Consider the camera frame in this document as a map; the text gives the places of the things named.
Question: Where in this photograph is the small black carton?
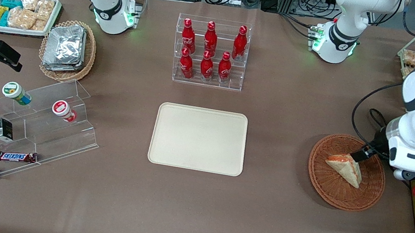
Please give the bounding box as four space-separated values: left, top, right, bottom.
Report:
0 118 17 143

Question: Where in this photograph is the aluminium foil container stack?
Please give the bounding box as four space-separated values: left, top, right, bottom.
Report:
41 20 90 76

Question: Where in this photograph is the green lidded yogurt cup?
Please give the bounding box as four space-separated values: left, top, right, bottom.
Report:
0 80 34 107

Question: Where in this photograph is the teal snack packet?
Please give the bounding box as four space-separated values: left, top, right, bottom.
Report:
0 10 11 28
0 0 24 11

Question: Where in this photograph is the red cola bottle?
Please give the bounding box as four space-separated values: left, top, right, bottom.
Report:
231 25 250 62
177 47 198 80
201 20 222 57
198 50 217 82
178 17 201 54
216 50 235 83

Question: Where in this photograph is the brown Snickers bar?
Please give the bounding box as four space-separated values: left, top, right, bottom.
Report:
0 147 38 168

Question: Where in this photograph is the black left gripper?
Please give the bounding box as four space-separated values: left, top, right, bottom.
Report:
350 125 393 168

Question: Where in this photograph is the light tan wicker basket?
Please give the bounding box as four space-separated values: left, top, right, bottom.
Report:
35 16 101 87

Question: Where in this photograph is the clear bagged snack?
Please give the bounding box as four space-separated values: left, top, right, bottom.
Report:
402 49 415 66

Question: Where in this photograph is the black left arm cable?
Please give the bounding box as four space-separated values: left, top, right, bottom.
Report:
347 76 403 150

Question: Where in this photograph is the clear acrylic bottle rack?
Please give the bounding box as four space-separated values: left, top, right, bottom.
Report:
168 12 254 93

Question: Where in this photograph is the triangular sandwich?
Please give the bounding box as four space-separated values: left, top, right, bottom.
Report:
321 150 366 189

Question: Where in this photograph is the clear acrylic stepped shelf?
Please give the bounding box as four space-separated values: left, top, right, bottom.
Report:
0 67 109 209

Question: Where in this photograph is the red lidded yogurt cup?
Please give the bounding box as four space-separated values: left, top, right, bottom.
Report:
50 98 79 124

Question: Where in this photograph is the brown round wicker basket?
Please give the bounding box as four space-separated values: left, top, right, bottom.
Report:
301 129 393 217

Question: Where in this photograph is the white rectangular snack tray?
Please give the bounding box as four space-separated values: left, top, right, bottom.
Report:
0 0 63 42

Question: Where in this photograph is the beige plastic serving tray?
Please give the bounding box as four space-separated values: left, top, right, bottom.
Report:
146 100 252 179

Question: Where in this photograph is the clear rice cracker bag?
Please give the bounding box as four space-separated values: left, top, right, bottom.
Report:
30 18 49 33
34 0 56 22
19 0 39 12
7 5 38 31

